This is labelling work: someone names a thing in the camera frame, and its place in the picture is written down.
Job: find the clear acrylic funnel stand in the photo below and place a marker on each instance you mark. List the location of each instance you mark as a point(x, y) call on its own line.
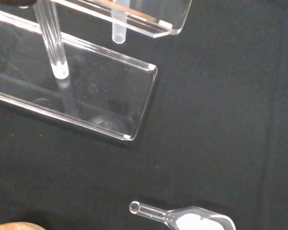
point(105, 95)

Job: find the translucent plastic funnel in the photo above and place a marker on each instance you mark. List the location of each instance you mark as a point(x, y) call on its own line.
point(119, 28)

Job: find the glass weighing funnel with powder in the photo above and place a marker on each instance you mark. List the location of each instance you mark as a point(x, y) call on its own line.
point(194, 220)

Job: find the black bench cloth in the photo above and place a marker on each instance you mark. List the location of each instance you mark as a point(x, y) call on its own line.
point(218, 107)

